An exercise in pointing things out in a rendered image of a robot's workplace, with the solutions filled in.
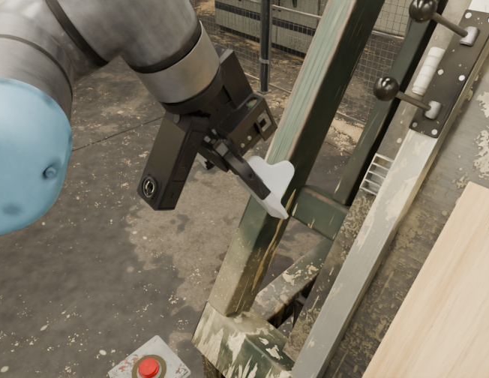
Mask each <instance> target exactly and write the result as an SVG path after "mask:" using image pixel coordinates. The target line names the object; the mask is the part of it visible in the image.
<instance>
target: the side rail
mask: <svg viewBox="0 0 489 378"><path fill-rule="evenodd" d="M384 2H385V0H328V2H327V5H326V6H325V10H324V12H323V14H322V17H321V20H320V21H319V25H318V27H317V29H316V32H315V35H314V36H313V40H312V42H311V44H310V47H309V50H308V51H307V55H306V57H305V59H304V62H303V65H302V66H301V70H300V71H299V74H298V77H297V79H296V81H295V85H294V86H293V89H292V92H291V94H290V96H289V100H288V101H287V104H286V107H285V109H284V111H283V115H282V116H281V119H280V122H279V124H278V126H277V127H278V129H277V130H276V131H275V134H274V137H273V139H272V141H271V145H270V146H269V149H268V152H267V154H266V156H265V160H264V161H265V162H266V163H267V164H269V165H274V164H277V163H280V162H281V161H289V162H290V163H291V164H292V165H293V167H294V175H293V177H292V179H291V181H290V183H289V185H288V186H287V188H286V190H285V192H284V194H283V196H282V198H281V201H280V203H281V205H282V206H283V207H284V208H285V210H286V212H287V214H288V215H289V217H288V218H287V219H285V220H284V219H281V218H278V217H273V216H271V215H270V214H269V213H268V212H267V211H266V210H265V209H264V208H263V207H262V206H261V205H260V204H259V203H258V202H257V200H256V199H255V198H254V197H253V196H252V195H250V196H249V199H248V201H247V204H246V206H245V208H244V211H243V214H242V216H241V219H240V221H239V223H238V226H237V229H236V231H235V234H234V236H233V238H232V241H231V244H230V246H229V249H228V251H227V253H226V256H225V259H224V261H223V264H222V266H221V268H220V271H219V273H218V276H217V279H216V281H215V283H214V286H213V288H212V291H211V294H210V296H209V298H208V303H209V304H210V305H211V306H212V307H214V308H215V309H216V310H217V311H218V312H219V313H220V314H222V315H223V316H226V315H227V314H231V313H233V312H236V311H241V310H244V309H246V308H250V307H252V305H253V303H254V300H255V298H256V296H257V293H258V292H259V289H260V287H261V284H262V282H263V280H264V277H265V276H266V272H267V271H268V269H269V266H270V264H271V262H272V259H273V257H274V255H275V252H276V250H277V248H278V245H279V243H280V241H281V238H282V236H283V234H284V231H285V229H286V228H287V224H288V223H289V221H290V218H291V216H290V209H291V207H292V205H293V202H294V200H295V198H296V195H297V193H298V191H299V188H300V187H301V186H302V185H305V183H306V181H307V179H308V176H309V175H310V172H311V170H312V167H313V165H314V163H315V160H316V159H317V155H318V154H319V152H320V149H321V147H322V145H323V142H324V140H325V138H326V135H327V133H328V131H329V128H330V126H331V124H332V121H333V119H334V117H335V114H336V112H337V111H338V107H339V106H340V104H341V101H342V99H343V96H344V94H345V91H346V90H347V87H348V85H349V83H350V80H351V78H352V76H353V73H354V71H355V69H356V66H357V64H358V62H359V59H360V58H361V55H362V53H363V50H364V48H365V46H366V43H367V42H368V38H369V37H370V35H371V32H372V30H373V28H374V25H375V23H376V21H377V18H378V16H379V14H380V11H381V9H382V7H383V4H384Z"/></svg>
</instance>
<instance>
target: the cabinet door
mask: <svg viewBox="0 0 489 378"><path fill-rule="evenodd" d="M362 378H489V189H488V188H486V187H482V186H481V185H479V184H476V183H473V182H471V181H470V182H469V183H468V184H467V186H466V188H465V190H464V192H463V193H462V195H461V197H460V199H459V200H458V202H457V205H456V206H455V208H454V210H453V212H452V213H451V216H450V217H449V219H448V221H447V223H446V225H445V226H444V228H443V230H442V232H441V233H440V235H439V238H438V239H437V241H436V243H435V245H434V246H433V249H432V250H431V252H430V254H429V256H428V258H427V259H426V261H425V263H424V265H423V266H422V268H421V271H420V272H419V273H418V276H417V278H416V279H415V281H414V283H413V285H412V287H411V289H410V290H409V292H408V294H407V296H406V298H405V299H404V301H403V304H402V305H401V306H400V309H399V311H398V312H397V314H396V316H395V318H394V320H393V322H392V323H391V325H390V327H389V329H388V331H387V332H386V334H385V337H384V338H383V339H382V342H381V344H380V345H379V347H378V349H377V351H376V353H375V355H374V356H373V358H372V360H371V362H370V364H369V365H368V367H367V370H366V371H365V372H364V375H363V377H362Z"/></svg>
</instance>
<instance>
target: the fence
mask: <svg viewBox="0 0 489 378"><path fill-rule="evenodd" d="M468 9H470V10H474V11H482V12H487V13H489V0H472V2H471V4H470V6H469V8H468ZM488 53H489V39H488V41H487V43H486V45H485V47H484V49H483V51H482V53H481V55H480V57H479V59H478V61H477V62H476V64H475V67H474V68H473V70H472V73H471V74H470V76H469V79H468V80H467V82H466V85H465V86H464V88H463V91H462V92H461V94H460V97H459V98H458V99H457V102H456V104H455V105H454V108H453V110H452V111H451V114H450V116H449V117H448V120H447V122H446V123H445V126H444V128H443V129H442V132H441V134H440V135H439V137H438V138H437V139H435V138H433V137H431V136H428V135H425V134H423V133H419V132H417V131H414V130H411V129H409V131H408V133H407V135H406V137H405V139H404V141H403V143H402V145H401V147H400V150H399V152H398V153H397V156H396V158H395V159H394V162H393V164H392V165H391V168H390V170H389V171H388V174H387V176H386V177H385V181H384V182H383V184H382V187H381V188H380V190H379V193H378V194H377V196H376V199H375V200H374V202H373V205H372V206H371V208H370V211H369V213H368V215H367V217H366V219H365V221H364V223H363V225H362V227H361V229H360V231H359V233H358V235H357V237H356V239H355V241H354V243H353V246H352V248H351V250H350V252H349V254H348V256H347V258H346V260H345V262H344V264H343V266H342V268H341V270H340V272H339V274H338V276H337V279H336V281H335V282H334V285H333V287H332V288H331V291H330V293H329V294H328V297H327V299H326V300H325V303H324V305H323V306H322V310H321V311H320V313H319V316H318V317H317V319H316V322H315V323H314V325H313V328H312V329H311V331H310V334H309V335H308V337H307V340H306V342H305V344H304V346H303V348H302V350H301V352H300V354H299V356H298V358H297V360H296V362H295V364H294V366H293V368H292V370H291V372H290V373H291V374H292V375H293V376H294V377H295V378H322V377H323V374H324V373H325V371H326V368H327V367H328V365H329V362H330V361H331V359H332V357H333V355H334V354H335V351H336V349H337V348H338V345H339V343H340V342H341V339H342V337H343V336H344V333H345V332H346V330H347V328H348V326H349V324H350V322H351V320H352V318H353V316H354V314H355V312H356V310H357V308H358V306H359V305H360V303H361V301H362V299H363V297H364V295H365V293H366V291H367V289H368V287H369V285H370V283H371V281H372V280H373V278H374V275H375V274H376V272H377V269H378V268H379V266H380V263H381V262H382V260H383V257H384V256H385V255H386V252H387V250H388V249H389V246H390V244H391V243H392V240H393V238H394V237H395V234H396V232H397V231H398V229H399V227H400V225H401V223H402V221H403V219H404V217H405V215H406V213H407V211H408V209H409V207H410V205H411V204H412V202H413V200H414V198H415V196H416V194H417V192H418V190H419V188H420V186H421V184H422V182H423V180H424V179H425V176H426V175H427V173H428V170H429V169H430V167H431V164H432V163H433V161H434V158H435V157H436V155H437V153H438V151H439V150H440V147H441V145H442V144H443V141H444V139H445V138H446V135H447V133H448V132H449V129H450V128H451V126H452V124H453V122H454V120H455V118H456V116H457V114H458V112H459V110H460V108H461V106H462V104H463V103H464V101H465V99H466V97H467V95H468V93H469V91H470V89H471V87H472V85H473V83H474V81H475V79H476V77H477V76H478V74H479V71H480V70H481V68H482V65H483V64H484V62H485V59H486V58H487V56H488Z"/></svg>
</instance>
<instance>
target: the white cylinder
mask: <svg viewBox="0 0 489 378"><path fill-rule="evenodd" d="M444 53H445V50H444V49H441V48H438V47H432V48H430V51H429V53H428V55H427V58H426V59H425V61H424V64H423V66H422V67H421V70H420V72H419V75H418V76H417V78H416V80H415V82H414V84H413V86H414V87H412V93H413V94H415V95H419V96H422V97H423V96H424V94H425V92H426V90H427V88H428V86H429V84H430V82H431V80H432V78H433V76H434V74H435V72H436V69H437V67H438V65H439V63H440V61H441V59H442V57H443V55H444Z"/></svg>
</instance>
